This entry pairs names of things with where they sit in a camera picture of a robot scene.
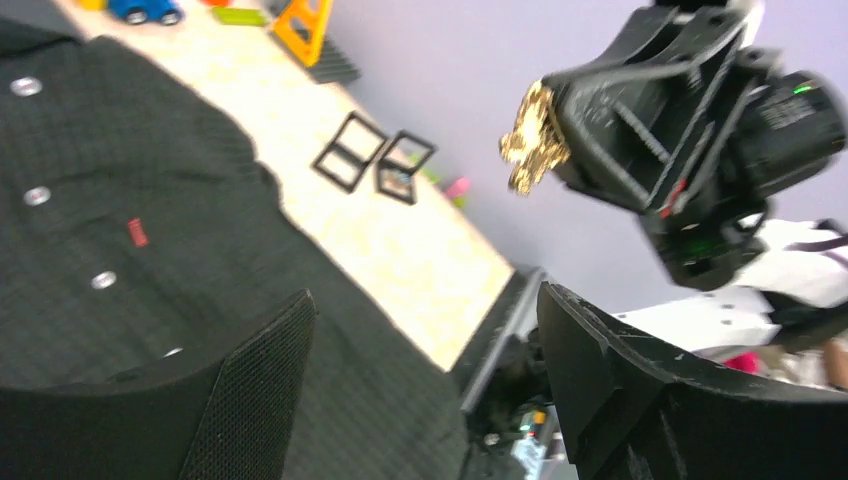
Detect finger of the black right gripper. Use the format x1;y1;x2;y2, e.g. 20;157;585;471
541;3;747;134
549;62;730;214

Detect yellow toy brick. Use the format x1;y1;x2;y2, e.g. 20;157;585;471
75;0;109;11

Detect right dark grey baseplate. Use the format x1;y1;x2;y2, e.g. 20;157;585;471
266;0;360;85

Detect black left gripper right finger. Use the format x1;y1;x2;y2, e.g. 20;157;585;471
537;283;847;480

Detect green flat brick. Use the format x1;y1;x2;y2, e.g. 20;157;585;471
210;6;268;27

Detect orange bowl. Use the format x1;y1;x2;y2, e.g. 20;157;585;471
200;0;232;8

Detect blue toy car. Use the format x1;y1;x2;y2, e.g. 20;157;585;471
107;0;184;26

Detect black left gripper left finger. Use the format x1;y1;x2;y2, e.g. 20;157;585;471
1;290;316;479

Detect orange toy ladder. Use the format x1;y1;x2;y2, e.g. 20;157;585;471
270;0;334;68

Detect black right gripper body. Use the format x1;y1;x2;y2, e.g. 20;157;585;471
640;47;847;291

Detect black pinstriped button shirt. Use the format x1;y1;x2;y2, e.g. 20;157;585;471
1;4;480;479

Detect green pink toy bricks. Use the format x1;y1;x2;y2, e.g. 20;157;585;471
401;149;471;209

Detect pink gold brooch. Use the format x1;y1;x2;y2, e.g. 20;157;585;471
499;80;571;196

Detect black frame brooch box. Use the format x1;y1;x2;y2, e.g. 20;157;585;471
310;111;438;205

